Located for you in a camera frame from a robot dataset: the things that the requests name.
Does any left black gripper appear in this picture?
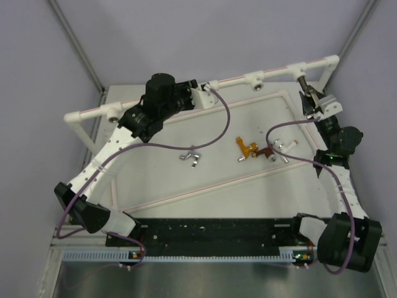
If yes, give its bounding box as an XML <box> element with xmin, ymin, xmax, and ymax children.
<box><xmin>160</xmin><ymin>81</ymin><xmax>199</xmax><ymax>121</ymax></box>

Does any dark grey faucet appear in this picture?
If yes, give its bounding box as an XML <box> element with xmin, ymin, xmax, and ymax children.
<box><xmin>297</xmin><ymin>75</ymin><xmax>318</xmax><ymax>107</ymax></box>

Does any white PVC pipe frame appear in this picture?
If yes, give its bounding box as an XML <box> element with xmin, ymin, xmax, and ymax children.
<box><xmin>63</xmin><ymin>54</ymin><xmax>341</xmax><ymax>215</ymax></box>

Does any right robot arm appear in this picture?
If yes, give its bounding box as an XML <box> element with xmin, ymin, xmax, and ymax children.
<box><xmin>299</xmin><ymin>88</ymin><xmax>382</xmax><ymax>273</ymax></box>

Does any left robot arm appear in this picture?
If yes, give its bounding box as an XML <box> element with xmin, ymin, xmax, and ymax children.
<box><xmin>54</xmin><ymin>73</ymin><xmax>201</xmax><ymax>246</ymax></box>

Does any white faucet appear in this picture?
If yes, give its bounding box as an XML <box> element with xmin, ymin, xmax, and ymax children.
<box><xmin>273</xmin><ymin>139</ymin><xmax>298</xmax><ymax>153</ymax></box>

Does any chrome silver faucet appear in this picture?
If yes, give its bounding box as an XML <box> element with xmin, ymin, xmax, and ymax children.
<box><xmin>179</xmin><ymin>146</ymin><xmax>202</xmax><ymax>168</ymax></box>

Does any brown red faucet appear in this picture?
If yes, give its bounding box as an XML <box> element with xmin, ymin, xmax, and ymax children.
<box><xmin>251</xmin><ymin>143</ymin><xmax>277</xmax><ymax>162</ymax></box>

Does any orange gold faucet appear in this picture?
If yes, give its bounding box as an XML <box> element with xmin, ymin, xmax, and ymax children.
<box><xmin>236</xmin><ymin>137</ymin><xmax>259</xmax><ymax>162</ymax></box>

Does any white work board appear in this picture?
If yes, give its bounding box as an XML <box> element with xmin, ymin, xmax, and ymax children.
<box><xmin>73</xmin><ymin>81</ymin><xmax>357</xmax><ymax>220</ymax></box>

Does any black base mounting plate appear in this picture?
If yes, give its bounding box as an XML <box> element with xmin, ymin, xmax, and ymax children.
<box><xmin>105</xmin><ymin>217</ymin><xmax>311</xmax><ymax>257</ymax></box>

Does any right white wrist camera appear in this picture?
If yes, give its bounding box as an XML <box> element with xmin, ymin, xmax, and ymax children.
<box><xmin>319</xmin><ymin>94</ymin><xmax>343</xmax><ymax>120</ymax></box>

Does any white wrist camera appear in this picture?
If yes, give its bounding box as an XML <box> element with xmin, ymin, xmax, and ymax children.
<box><xmin>190</xmin><ymin>83</ymin><xmax>218</xmax><ymax>110</ymax></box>
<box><xmin>319</xmin><ymin>94</ymin><xmax>343</xmax><ymax>120</ymax></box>

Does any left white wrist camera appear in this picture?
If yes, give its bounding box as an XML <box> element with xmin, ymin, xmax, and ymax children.
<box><xmin>190</xmin><ymin>83</ymin><xmax>218</xmax><ymax>110</ymax></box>

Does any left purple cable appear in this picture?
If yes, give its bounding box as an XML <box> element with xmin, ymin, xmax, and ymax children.
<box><xmin>55</xmin><ymin>88</ymin><xmax>232</xmax><ymax>268</ymax></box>

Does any grey slotted cable duct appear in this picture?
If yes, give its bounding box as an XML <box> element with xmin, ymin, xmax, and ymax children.
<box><xmin>62</xmin><ymin>246</ymin><xmax>310</xmax><ymax>263</ymax></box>

